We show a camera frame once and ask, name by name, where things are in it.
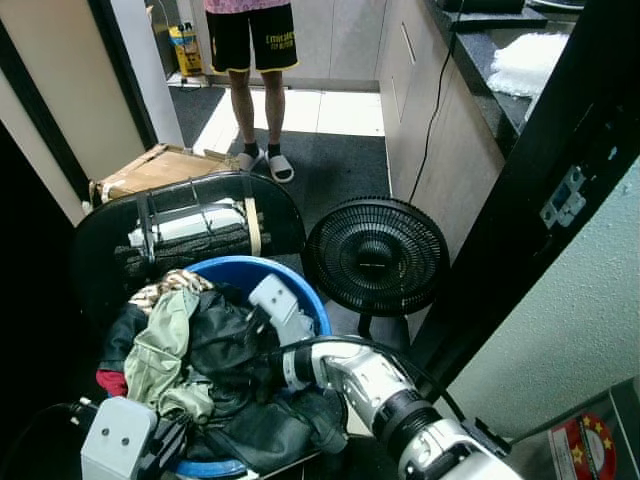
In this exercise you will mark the beige door with black frame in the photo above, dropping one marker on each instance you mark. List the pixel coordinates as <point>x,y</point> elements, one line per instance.
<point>70,90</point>

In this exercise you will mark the beige patterned garment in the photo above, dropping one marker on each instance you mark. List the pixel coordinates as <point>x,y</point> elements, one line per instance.
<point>170,283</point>

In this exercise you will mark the white slide sandal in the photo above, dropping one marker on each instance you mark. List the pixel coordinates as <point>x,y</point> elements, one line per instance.
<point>282,168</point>
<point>249,159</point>

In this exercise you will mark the grey washing machine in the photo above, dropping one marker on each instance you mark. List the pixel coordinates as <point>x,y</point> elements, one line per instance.
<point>625,430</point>

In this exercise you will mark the white ribbed panel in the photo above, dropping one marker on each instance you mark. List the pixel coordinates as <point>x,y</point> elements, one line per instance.
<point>190,222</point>

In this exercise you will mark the dark navy garment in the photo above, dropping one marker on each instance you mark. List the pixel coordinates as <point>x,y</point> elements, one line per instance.
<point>124,335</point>

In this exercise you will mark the black garment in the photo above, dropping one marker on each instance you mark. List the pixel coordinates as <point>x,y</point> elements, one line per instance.
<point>228,345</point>

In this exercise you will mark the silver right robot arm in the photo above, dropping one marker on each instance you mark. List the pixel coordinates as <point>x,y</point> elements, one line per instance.
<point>372,382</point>

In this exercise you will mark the black round floor fan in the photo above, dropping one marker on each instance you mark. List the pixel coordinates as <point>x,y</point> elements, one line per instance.
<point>377,258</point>

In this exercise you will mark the brown cardboard box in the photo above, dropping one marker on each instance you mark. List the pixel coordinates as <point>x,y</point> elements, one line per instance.
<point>160,168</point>

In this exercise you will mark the silver metal latch plate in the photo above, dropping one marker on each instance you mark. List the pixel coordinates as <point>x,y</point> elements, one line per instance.
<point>563,197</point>

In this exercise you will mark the olive green garment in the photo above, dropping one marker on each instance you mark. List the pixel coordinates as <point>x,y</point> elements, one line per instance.
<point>166,350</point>

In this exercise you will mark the person in black shorts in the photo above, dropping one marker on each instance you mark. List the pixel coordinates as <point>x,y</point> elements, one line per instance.
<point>250,35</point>

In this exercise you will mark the black door frame post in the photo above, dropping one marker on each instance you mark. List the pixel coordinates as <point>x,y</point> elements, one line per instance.
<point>520,220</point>

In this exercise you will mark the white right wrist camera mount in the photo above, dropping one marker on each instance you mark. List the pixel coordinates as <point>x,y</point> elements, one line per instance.
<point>283,305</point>

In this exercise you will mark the dark grey floor mat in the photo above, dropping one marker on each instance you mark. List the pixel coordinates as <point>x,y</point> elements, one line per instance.
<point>330,170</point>

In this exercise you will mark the blue plastic laundry basin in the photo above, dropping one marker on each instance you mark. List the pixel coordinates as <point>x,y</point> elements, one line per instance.
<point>300,292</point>

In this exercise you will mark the red garment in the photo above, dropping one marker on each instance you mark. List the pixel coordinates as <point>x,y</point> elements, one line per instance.
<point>111,383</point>

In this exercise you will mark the red round sticker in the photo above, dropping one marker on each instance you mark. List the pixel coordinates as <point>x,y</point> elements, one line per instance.
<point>583,450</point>

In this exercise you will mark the beige cabinet with black countertop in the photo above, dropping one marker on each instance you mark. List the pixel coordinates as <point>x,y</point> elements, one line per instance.
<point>455,170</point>

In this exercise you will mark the white crumpled cloth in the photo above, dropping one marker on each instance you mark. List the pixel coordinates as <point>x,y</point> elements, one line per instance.
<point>528,65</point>

